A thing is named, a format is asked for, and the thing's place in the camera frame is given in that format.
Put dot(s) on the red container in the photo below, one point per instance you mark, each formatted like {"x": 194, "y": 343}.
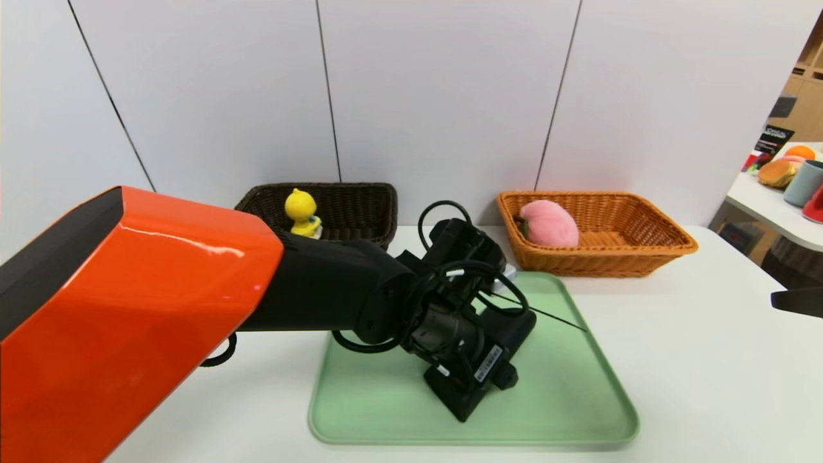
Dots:
{"x": 815, "y": 207}

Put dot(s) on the wooden shelf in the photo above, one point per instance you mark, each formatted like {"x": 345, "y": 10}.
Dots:
{"x": 807, "y": 96}

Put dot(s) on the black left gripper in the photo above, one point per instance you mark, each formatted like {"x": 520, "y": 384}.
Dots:
{"x": 487, "y": 365}

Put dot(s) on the black soft pouch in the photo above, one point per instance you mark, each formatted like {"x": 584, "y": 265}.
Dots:
{"x": 524, "y": 325}

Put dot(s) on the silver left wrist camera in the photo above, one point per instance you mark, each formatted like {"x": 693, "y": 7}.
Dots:
{"x": 506, "y": 271}

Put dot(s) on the dark brown wicker basket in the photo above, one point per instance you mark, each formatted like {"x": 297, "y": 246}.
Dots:
{"x": 353, "y": 209}

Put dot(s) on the light green plastic tray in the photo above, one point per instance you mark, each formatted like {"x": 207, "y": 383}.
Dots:
{"x": 559, "y": 386}

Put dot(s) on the white side table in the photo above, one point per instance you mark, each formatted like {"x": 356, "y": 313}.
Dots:
{"x": 765, "y": 202}

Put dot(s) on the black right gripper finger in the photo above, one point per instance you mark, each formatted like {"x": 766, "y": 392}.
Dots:
{"x": 800, "y": 302}

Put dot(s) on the black printed box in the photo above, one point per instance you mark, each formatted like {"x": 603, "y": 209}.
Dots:
{"x": 771, "y": 143}

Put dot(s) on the orange wicker basket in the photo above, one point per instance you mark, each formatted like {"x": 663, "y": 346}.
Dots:
{"x": 617, "y": 257}

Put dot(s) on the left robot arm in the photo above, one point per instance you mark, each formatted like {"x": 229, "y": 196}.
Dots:
{"x": 128, "y": 308}

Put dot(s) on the yellow duck toy car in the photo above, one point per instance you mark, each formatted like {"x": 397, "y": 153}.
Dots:
{"x": 300, "y": 206}

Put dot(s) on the pink plush peach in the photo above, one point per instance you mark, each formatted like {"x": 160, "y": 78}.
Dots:
{"x": 550, "y": 225}

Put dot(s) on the orange toy fruit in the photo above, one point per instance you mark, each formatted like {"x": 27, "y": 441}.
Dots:
{"x": 800, "y": 152}

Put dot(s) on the teal cup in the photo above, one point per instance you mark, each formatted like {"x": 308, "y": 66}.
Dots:
{"x": 804, "y": 183}

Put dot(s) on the toy burger bun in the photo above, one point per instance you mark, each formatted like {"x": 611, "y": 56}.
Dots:
{"x": 777, "y": 173}

